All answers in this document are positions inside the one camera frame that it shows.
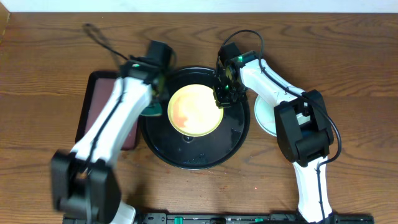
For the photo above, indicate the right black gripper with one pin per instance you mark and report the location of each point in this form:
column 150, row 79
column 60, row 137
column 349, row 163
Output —
column 222, row 101

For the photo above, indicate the yellow plate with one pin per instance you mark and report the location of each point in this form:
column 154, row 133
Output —
column 192, row 110

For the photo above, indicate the round black serving tray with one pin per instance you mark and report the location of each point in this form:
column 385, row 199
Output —
column 202, row 152

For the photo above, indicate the rectangular black brown tray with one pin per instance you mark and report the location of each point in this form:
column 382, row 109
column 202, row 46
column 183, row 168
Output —
column 98, row 90

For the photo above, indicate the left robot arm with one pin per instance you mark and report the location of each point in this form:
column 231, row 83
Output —
column 84, row 185

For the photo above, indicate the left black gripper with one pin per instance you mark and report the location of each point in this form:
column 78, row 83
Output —
column 168, row 91

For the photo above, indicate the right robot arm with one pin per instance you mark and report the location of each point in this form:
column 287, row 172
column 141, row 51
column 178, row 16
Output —
column 301, row 127

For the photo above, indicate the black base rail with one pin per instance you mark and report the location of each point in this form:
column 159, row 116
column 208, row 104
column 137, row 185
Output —
column 163, row 218

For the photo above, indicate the green sponge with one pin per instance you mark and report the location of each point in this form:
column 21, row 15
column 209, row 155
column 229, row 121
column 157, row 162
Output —
column 154, row 109

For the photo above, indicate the mint green plate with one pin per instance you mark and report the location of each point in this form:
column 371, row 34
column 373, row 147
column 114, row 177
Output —
column 264, row 114

